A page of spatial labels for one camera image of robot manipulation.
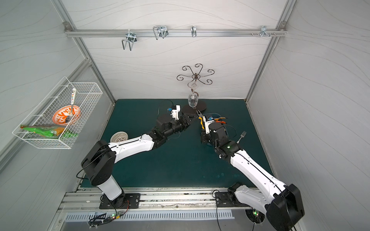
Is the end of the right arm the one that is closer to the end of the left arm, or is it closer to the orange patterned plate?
the end of the left arm

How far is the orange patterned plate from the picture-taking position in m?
0.65

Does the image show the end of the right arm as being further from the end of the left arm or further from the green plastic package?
the green plastic package

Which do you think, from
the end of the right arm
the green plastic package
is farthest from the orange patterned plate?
the end of the right arm

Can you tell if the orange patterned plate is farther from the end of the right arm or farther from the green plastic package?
the end of the right arm

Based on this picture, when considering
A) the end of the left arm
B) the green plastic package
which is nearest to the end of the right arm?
the end of the left arm
